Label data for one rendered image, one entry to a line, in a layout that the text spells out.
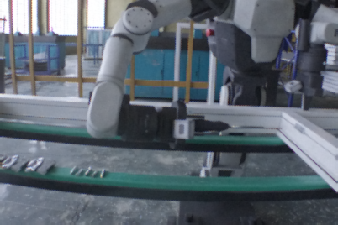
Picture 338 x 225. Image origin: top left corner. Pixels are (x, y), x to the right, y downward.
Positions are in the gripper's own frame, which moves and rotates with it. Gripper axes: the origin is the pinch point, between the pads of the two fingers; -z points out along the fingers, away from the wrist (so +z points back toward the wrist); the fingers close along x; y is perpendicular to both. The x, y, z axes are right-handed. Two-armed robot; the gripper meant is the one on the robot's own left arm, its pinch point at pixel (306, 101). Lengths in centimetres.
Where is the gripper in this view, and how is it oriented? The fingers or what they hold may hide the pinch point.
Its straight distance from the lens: 86.1
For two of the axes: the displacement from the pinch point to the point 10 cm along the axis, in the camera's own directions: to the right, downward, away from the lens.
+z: 0.4, -9.8, -2.1
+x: 0.1, -2.1, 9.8
